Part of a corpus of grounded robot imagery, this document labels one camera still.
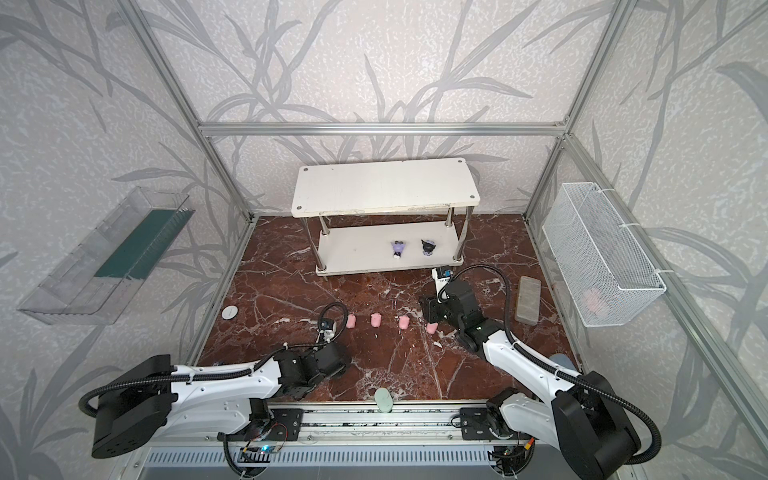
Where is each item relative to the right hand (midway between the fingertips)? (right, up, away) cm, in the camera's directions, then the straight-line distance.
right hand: (425, 294), depth 85 cm
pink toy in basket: (+41, 0, -13) cm, 43 cm away
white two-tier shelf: (-14, +26, +37) cm, 47 cm away
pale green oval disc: (-11, -26, -9) cm, 29 cm away
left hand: (-24, -18, -1) cm, 30 cm away
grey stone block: (+33, -4, +8) cm, 35 cm away
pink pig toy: (+2, -11, +3) cm, 12 cm away
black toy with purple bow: (+2, +13, +13) cm, 19 cm away
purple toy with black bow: (-8, +13, +14) cm, 21 cm away
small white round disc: (-62, -7, +8) cm, 63 cm away
